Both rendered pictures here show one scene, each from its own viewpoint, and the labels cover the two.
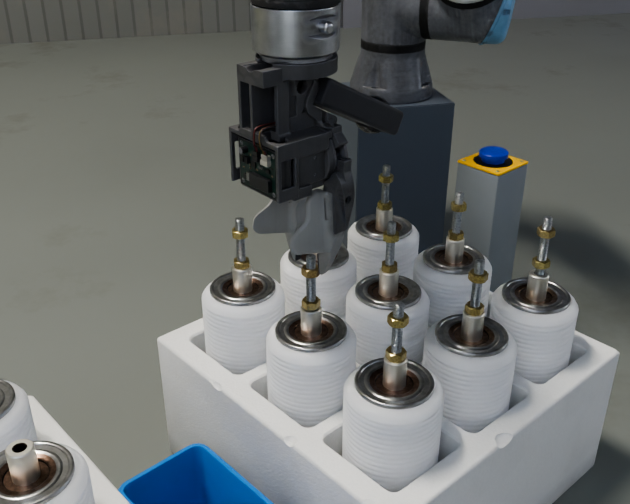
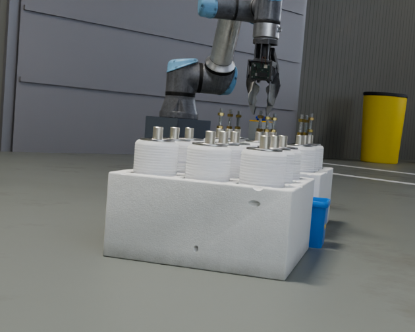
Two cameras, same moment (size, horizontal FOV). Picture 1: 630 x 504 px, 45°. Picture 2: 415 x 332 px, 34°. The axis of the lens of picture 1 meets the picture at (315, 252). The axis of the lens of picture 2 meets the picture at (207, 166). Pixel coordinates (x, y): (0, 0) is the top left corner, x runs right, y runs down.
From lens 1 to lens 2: 157 cm
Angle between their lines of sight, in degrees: 40
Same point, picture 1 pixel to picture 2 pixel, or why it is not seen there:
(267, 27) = (266, 27)
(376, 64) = (178, 101)
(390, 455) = (307, 163)
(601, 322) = not seen: hidden behind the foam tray
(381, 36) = (181, 88)
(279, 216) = (251, 96)
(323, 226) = (271, 95)
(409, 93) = (193, 114)
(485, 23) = (227, 83)
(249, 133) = (258, 59)
